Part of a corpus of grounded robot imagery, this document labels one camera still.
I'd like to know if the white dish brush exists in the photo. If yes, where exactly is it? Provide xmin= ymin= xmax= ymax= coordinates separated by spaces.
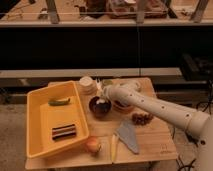
xmin=95 ymin=78 xmax=107 ymax=104

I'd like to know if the purple bowl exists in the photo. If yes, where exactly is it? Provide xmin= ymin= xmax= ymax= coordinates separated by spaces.
xmin=89 ymin=96 xmax=111 ymax=118

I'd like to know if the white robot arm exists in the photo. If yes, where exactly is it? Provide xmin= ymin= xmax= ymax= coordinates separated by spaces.
xmin=103 ymin=80 xmax=213 ymax=171

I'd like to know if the white cup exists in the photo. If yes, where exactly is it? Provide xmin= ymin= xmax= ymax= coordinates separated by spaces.
xmin=79 ymin=76 xmax=96 ymax=95

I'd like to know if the brown nuts pile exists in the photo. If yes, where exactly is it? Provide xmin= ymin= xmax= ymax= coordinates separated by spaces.
xmin=132 ymin=113 xmax=153 ymax=125

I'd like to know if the grey cloth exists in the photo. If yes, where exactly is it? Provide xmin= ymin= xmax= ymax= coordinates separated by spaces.
xmin=115 ymin=120 xmax=139 ymax=154

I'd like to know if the wooden table board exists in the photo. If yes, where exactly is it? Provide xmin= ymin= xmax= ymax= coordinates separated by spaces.
xmin=26 ymin=81 xmax=177 ymax=170

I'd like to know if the yellow banana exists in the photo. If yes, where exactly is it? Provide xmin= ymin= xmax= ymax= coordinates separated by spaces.
xmin=110 ymin=134 xmax=119 ymax=163

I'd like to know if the orange apple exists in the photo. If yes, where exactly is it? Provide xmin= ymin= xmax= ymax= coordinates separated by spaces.
xmin=85 ymin=136 xmax=101 ymax=154

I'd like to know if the striped black red sponge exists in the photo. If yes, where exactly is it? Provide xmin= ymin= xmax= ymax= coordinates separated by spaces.
xmin=52 ymin=124 xmax=77 ymax=140

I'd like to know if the yellow plastic tray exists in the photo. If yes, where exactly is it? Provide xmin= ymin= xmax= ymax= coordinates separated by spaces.
xmin=26 ymin=81 xmax=89 ymax=158

